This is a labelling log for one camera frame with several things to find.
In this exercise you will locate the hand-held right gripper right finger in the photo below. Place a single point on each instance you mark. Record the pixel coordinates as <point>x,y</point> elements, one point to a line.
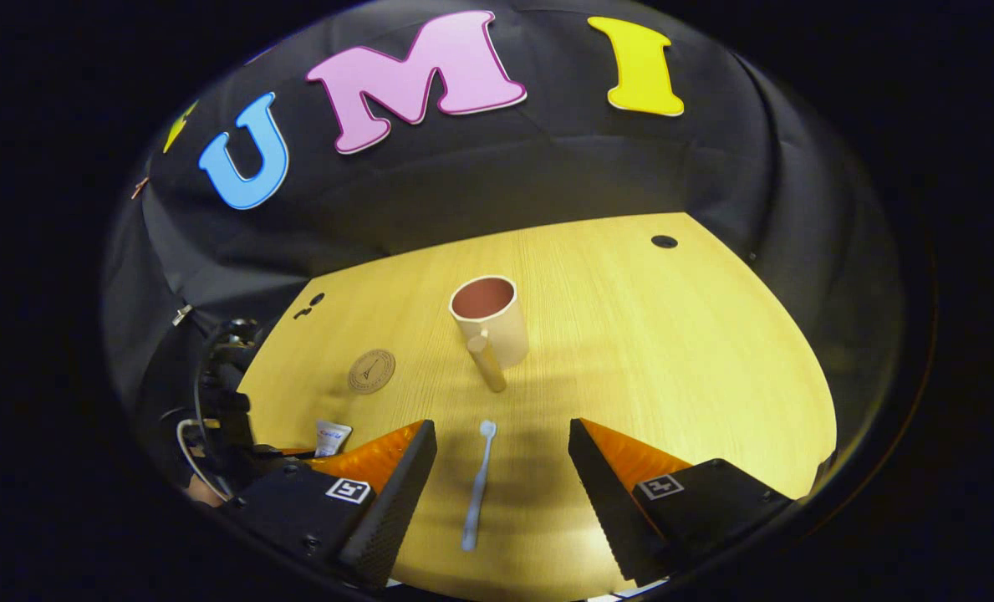
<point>601,502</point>

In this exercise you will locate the beige cup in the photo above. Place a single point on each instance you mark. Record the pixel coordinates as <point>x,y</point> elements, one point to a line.
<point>505,330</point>

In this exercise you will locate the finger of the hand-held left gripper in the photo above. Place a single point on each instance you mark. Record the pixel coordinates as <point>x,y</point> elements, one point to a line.
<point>283,456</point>

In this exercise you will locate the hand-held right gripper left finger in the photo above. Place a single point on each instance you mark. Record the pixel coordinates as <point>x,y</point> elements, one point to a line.
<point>400,502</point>

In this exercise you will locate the black round desk grommet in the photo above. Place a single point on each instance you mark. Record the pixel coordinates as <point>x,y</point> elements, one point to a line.
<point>665,242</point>

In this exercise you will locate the round brown coaster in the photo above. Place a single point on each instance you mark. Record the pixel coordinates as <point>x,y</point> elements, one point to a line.
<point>371,371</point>

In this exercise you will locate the white toothbrush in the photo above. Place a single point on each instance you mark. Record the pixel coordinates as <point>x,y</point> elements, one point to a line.
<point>477,489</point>

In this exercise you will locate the white toothpaste tube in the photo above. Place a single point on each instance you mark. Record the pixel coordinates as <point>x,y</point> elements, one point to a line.
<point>330,438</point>

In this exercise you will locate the wooden desktop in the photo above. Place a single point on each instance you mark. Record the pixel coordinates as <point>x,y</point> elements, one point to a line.
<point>647,359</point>

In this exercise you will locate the black backdrop cloth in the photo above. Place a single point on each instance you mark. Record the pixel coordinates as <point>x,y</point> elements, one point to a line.
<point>480,176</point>

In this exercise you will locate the white cloth clip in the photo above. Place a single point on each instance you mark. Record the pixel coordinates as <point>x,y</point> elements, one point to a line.
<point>181,315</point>

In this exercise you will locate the copper cloth clip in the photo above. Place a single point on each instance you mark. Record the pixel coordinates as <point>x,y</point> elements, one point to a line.
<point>139,188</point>

